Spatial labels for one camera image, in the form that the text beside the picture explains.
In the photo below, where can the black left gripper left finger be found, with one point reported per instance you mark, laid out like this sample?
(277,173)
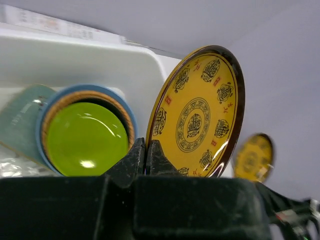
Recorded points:
(125,171)

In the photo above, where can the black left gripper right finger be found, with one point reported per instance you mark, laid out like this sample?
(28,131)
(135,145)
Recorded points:
(156,163)

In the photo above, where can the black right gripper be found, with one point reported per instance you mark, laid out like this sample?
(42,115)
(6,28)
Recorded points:
(291,216)

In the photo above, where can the yellow patterned plate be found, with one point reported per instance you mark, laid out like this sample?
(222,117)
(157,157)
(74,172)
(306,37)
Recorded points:
(255,158)
(198,114)

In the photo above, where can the lime green round plate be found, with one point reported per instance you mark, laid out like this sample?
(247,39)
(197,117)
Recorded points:
(85,139)

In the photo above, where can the yellow patterned plate front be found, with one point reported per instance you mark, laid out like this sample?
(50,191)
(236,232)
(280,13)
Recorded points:
(198,114)

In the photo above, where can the woven wicker round plate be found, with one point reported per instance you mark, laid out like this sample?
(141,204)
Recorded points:
(75,97)

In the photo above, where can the light blue round plate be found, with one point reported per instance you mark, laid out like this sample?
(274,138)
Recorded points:
(100,90)

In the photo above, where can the pale green rectangular dish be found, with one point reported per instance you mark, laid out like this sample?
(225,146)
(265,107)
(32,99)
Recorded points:
(18,120)

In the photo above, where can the black round plate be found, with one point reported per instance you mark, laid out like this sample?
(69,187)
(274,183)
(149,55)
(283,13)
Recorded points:
(118,112)

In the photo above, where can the white plastic bin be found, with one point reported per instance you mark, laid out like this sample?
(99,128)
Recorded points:
(78,71)

